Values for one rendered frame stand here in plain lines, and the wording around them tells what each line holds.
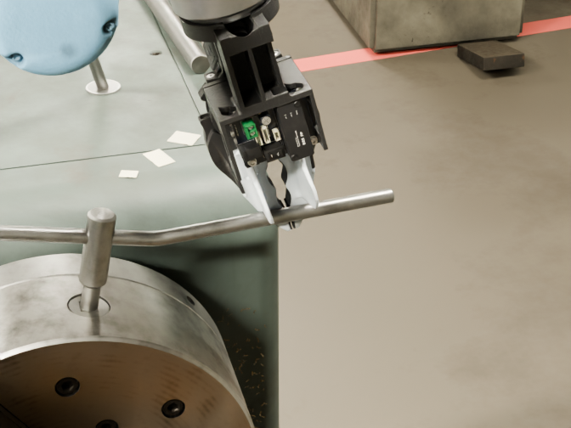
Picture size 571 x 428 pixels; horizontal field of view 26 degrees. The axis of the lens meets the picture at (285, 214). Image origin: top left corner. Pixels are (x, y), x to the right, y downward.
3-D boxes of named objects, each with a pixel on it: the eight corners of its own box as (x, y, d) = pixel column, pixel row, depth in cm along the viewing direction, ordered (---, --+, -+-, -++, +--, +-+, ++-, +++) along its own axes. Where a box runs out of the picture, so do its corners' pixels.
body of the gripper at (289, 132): (236, 190, 90) (189, 47, 83) (212, 137, 97) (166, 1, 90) (334, 155, 91) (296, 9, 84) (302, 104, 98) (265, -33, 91)
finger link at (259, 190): (270, 272, 97) (240, 176, 92) (252, 233, 102) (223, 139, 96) (307, 258, 97) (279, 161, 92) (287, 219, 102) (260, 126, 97)
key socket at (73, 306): (66, 347, 98) (70, 318, 97) (62, 323, 101) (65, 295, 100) (108, 346, 99) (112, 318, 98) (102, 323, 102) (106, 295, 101)
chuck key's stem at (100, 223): (72, 343, 99) (89, 220, 93) (70, 327, 101) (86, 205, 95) (99, 343, 100) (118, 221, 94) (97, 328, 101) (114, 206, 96)
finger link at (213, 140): (224, 200, 98) (194, 106, 93) (220, 191, 99) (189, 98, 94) (280, 180, 98) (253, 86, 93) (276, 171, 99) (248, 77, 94)
